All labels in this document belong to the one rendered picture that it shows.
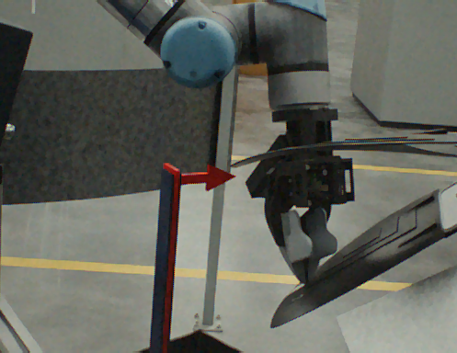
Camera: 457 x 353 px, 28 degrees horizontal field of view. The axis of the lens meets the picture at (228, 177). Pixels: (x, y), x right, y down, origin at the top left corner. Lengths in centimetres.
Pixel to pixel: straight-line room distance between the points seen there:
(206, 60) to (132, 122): 189
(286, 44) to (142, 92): 177
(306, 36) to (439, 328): 37
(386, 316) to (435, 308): 5
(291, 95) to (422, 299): 29
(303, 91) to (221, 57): 16
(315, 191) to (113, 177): 182
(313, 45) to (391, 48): 595
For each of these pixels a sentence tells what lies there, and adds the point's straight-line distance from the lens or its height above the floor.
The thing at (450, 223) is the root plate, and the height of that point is 110.
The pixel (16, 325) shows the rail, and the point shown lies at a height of 86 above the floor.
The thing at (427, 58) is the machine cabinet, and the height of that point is 56.
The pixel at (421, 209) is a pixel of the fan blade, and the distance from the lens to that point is 109.
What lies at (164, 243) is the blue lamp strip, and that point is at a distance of 78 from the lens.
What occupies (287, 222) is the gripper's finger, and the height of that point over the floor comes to 105.
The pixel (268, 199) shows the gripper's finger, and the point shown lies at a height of 108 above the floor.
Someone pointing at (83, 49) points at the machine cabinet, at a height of 42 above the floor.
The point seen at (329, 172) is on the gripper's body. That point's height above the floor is 112.
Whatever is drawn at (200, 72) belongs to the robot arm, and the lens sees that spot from 95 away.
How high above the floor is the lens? 139
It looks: 15 degrees down
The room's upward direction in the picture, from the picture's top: 5 degrees clockwise
